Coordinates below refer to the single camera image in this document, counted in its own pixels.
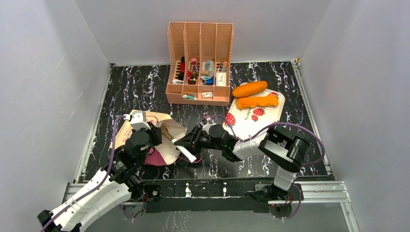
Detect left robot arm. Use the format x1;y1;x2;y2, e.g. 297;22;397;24
37;122;162;232

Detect metal tongs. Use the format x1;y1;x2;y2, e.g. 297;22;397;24
171;138;197;163

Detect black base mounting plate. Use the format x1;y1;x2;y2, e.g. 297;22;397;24
124;177;294;213

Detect white label box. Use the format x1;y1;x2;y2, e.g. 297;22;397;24
216;72;227;86

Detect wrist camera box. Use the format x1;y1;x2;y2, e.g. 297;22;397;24
123;110;150;131
200;118;212;128

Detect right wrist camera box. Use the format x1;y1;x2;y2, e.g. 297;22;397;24
200;118;212;128

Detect aluminium frame rail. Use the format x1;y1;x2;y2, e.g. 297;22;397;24
58;181;359;232

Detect pink capped tube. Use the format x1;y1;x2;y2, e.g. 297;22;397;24
189;58;199;85

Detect strawberry print tray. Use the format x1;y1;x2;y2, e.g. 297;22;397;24
223;89;286;139

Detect orange plastic file organizer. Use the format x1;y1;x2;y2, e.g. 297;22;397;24
166;22;234;106

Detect smooth orange bread loaf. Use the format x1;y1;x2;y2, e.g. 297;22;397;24
232;81;268;99

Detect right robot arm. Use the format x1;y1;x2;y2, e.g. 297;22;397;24
174;124;309;200

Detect blue tape dispenser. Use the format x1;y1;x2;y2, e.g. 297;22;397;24
200;60;215;86

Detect small white card box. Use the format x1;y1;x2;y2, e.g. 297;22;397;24
202;92;213;99

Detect green marker pen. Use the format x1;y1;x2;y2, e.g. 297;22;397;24
182;94;198;100

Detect paper cake bag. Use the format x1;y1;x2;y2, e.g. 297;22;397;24
110;109;203;166

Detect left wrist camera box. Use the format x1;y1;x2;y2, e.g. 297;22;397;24
123;110;150;131

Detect fake orange bread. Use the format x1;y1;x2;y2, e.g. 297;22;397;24
236;94;279;110

